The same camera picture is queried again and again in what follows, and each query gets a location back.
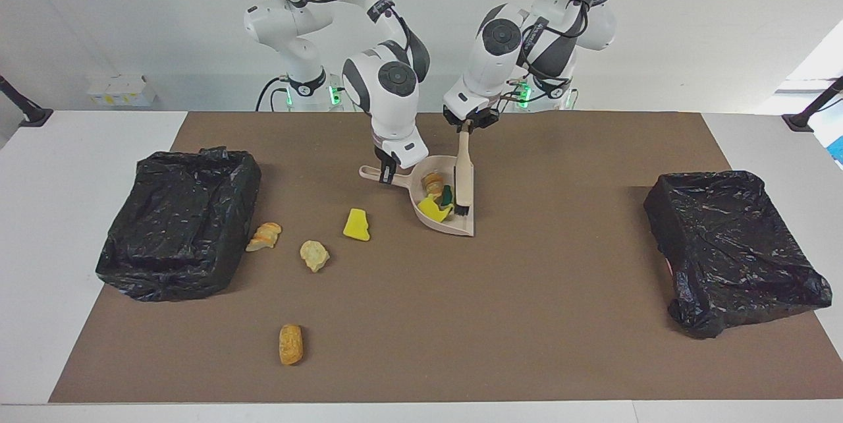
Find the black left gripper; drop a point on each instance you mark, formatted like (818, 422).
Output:
(474, 118)

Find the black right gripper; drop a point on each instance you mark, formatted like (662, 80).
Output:
(383, 151)

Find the beige hand brush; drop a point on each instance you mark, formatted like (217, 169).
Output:
(463, 172)

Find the golden croissant chunk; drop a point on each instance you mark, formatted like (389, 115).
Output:
(433, 182)

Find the large yellow sponge piece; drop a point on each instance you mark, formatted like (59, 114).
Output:
(433, 211)

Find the yellow sponge wedge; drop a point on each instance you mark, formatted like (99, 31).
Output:
(356, 225)

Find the small yellow green sponge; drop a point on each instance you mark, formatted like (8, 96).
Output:
(447, 196)

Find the beige plastic dustpan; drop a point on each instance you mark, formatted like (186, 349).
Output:
(454, 230)

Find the pale bread lump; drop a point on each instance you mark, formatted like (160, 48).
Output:
(314, 255)

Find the pale striped croissant piece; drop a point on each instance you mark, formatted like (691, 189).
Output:
(265, 237)

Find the brown bread roll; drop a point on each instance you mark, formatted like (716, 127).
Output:
(291, 344)

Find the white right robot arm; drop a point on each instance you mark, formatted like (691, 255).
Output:
(388, 87)

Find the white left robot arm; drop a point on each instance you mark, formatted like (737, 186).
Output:
(500, 41)

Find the black bag lined bin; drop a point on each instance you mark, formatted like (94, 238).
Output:
(731, 252)
(171, 225)

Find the brown table mat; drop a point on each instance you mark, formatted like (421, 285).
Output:
(395, 357)

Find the white cardboard box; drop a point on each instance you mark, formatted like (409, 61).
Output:
(122, 90)

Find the blue object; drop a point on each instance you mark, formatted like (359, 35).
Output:
(838, 149)

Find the black camera stand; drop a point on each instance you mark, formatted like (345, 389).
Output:
(800, 121)
(36, 116)

